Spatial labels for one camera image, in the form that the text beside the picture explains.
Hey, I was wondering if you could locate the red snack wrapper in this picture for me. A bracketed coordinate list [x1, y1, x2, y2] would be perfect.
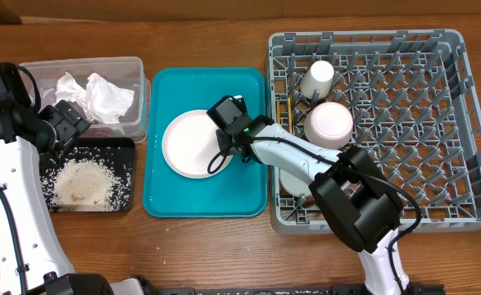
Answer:
[84, 121, 122, 138]

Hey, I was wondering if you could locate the white napkin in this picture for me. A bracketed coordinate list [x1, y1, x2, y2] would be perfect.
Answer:
[55, 72, 134, 125]

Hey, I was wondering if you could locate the pink plate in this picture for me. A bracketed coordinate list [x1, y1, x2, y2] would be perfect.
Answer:
[161, 110, 220, 179]

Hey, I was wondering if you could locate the white rice pile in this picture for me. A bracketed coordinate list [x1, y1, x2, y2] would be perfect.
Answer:
[39, 149, 134, 212]

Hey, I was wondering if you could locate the white bowl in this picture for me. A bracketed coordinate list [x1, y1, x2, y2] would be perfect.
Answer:
[279, 169, 312, 197]

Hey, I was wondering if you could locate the cream cup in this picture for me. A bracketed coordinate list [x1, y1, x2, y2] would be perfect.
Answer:
[300, 61, 334, 98]

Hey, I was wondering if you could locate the pink small bowl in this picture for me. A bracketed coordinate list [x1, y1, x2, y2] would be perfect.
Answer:
[304, 102, 353, 149]

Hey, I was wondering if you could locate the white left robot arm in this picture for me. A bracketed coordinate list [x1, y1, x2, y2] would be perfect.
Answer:
[0, 62, 159, 294]

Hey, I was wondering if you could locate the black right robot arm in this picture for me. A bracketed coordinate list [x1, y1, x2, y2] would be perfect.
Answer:
[207, 96, 410, 294]

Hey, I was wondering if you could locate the clear plastic bin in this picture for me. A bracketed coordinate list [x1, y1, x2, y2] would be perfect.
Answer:
[22, 57, 151, 143]

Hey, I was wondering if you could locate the black plastic tray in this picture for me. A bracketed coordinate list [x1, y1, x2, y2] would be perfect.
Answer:
[39, 137, 136, 214]

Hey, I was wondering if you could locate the teal serving tray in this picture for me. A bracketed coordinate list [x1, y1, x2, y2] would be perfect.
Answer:
[143, 67, 268, 218]

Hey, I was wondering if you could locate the cardboard backdrop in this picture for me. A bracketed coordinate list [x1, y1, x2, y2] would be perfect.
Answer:
[0, 0, 481, 24]

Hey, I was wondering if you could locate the grey dish rack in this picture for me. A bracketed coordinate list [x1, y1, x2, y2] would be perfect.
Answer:
[266, 29, 481, 232]

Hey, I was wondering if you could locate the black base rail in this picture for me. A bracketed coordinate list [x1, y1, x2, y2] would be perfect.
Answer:
[158, 284, 446, 295]

